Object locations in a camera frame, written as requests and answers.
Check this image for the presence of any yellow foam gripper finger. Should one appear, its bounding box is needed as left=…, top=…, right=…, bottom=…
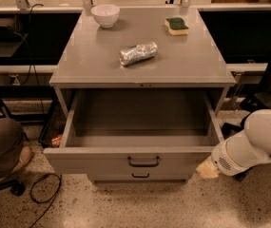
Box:
left=196, top=157, right=220, bottom=179

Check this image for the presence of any grey top drawer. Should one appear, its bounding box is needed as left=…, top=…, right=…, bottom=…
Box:
left=45, top=88, right=223, bottom=180

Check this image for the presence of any grey drawer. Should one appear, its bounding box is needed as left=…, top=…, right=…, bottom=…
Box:
left=45, top=88, right=223, bottom=180
left=87, top=174, right=192, bottom=183

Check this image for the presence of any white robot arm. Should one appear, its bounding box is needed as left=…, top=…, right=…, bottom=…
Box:
left=196, top=109, right=271, bottom=179

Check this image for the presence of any grey lower drawer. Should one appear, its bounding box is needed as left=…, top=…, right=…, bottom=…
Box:
left=87, top=174, right=192, bottom=183

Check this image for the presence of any grey metal drawer cabinet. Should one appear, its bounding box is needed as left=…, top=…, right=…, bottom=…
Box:
left=50, top=6, right=235, bottom=109

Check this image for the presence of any yellow green sponge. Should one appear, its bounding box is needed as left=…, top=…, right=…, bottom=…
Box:
left=165, top=17, right=189, bottom=36

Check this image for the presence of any tan shoe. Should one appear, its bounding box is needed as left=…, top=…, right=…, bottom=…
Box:
left=0, top=146, right=32, bottom=181

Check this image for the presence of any white ceramic bowl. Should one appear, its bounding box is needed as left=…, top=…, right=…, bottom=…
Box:
left=91, top=4, right=120, bottom=28

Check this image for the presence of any person's brown trouser leg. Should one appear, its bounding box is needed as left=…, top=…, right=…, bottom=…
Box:
left=0, top=118, right=24, bottom=179

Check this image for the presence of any black top drawer handle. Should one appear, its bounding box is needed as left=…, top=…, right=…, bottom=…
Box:
left=127, top=157, right=160, bottom=168

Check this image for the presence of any black drawer handle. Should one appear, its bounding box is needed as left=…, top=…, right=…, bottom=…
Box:
left=127, top=157, right=160, bottom=168
left=131, top=174, right=150, bottom=179

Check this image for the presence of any black lower drawer handle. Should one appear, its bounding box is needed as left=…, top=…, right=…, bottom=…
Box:
left=131, top=174, right=150, bottom=179

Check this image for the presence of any black wire mesh basket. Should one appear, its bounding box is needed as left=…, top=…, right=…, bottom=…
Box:
left=39, top=101, right=66, bottom=148

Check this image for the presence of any black floor cable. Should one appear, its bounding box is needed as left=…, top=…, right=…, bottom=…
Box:
left=28, top=173, right=63, bottom=228

